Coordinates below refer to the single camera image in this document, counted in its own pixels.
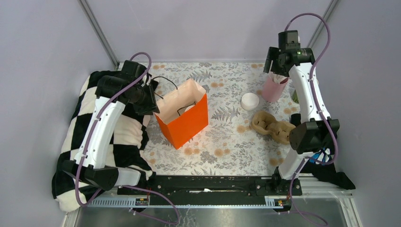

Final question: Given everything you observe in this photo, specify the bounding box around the bundle of white wrapped straws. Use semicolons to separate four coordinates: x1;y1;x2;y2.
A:
269;72;289;84

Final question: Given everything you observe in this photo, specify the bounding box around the black t-shirt with logo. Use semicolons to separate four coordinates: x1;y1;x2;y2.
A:
301;148;356;190

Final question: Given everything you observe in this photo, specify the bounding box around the brown cardboard cup carrier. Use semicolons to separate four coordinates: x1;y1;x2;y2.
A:
251;111;295;145

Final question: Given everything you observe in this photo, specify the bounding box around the orange paper gift bag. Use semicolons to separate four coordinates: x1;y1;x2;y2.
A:
155;79;209;149

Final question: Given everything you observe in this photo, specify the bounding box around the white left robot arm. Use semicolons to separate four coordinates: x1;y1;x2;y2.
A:
61;60;159;194

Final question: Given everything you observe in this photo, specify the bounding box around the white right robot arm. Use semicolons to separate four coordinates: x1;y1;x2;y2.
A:
264;30;340;195

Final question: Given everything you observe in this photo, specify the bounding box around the stack of green paper cups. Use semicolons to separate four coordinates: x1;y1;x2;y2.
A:
291;91;299;104

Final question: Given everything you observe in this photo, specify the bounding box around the black white checkered blanket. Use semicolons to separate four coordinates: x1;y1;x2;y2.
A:
52;70;156;212

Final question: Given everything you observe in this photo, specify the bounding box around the clear white plastic cup lid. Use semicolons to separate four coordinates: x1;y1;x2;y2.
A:
184;105;195;112

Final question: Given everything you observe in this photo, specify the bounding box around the stack of white plastic lids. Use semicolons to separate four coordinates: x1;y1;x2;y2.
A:
240;93;260;111

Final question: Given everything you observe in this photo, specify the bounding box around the floral patterned table mat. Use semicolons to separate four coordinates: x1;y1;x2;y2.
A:
141;62;290;176

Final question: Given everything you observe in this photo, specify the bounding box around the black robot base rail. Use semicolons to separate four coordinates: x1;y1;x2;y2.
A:
143;175;303;208

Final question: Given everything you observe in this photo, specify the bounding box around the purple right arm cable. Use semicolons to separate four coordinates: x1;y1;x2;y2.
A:
277;12;340;226

